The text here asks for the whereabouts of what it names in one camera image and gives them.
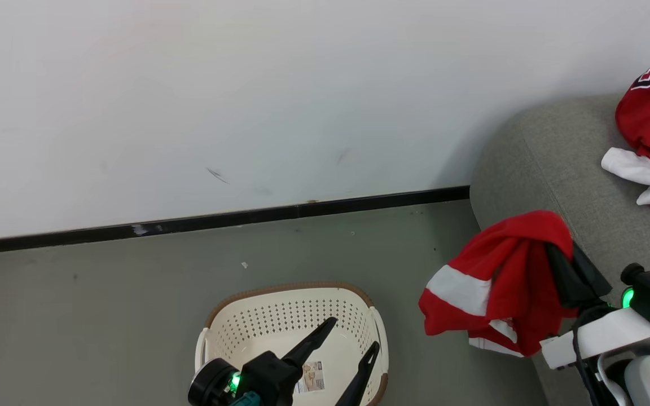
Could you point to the grey fabric sofa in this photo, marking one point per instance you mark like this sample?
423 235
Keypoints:
562 169

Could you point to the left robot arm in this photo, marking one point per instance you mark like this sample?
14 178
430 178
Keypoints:
209 386

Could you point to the cream plastic laundry basket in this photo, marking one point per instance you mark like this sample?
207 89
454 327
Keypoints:
280 316

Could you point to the black wall baseboard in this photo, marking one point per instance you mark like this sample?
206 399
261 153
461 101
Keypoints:
189 224

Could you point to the red garment with white band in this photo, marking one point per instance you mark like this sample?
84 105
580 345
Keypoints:
511 265

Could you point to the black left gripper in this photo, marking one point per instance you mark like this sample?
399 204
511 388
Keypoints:
268 378

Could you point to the red number 23 jersey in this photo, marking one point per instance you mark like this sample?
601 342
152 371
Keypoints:
646 124

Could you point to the paper label sticker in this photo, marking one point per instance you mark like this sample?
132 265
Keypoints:
311 378

